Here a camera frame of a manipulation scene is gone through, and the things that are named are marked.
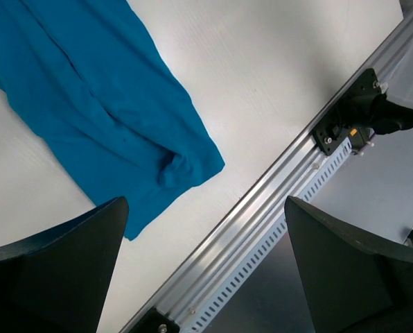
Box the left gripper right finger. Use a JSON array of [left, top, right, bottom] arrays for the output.
[[284, 196, 413, 332]]

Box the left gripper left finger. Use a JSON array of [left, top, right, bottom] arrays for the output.
[[0, 197, 129, 332]]

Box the teal blue t shirt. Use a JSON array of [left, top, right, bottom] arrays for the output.
[[0, 1, 225, 239]]

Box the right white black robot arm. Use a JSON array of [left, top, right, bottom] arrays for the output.
[[342, 40, 413, 135]]

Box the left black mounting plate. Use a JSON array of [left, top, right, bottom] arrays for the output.
[[128, 308, 180, 333]]

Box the black mounting plate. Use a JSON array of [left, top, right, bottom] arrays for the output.
[[312, 68, 387, 156], [128, 308, 180, 333]]

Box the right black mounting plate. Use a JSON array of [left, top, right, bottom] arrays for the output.
[[312, 68, 387, 156]]

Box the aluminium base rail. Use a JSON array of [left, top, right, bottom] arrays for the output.
[[123, 6, 413, 332]]

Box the white slotted cable duct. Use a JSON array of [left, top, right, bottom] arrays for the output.
[[180, 138, 351, 332]]

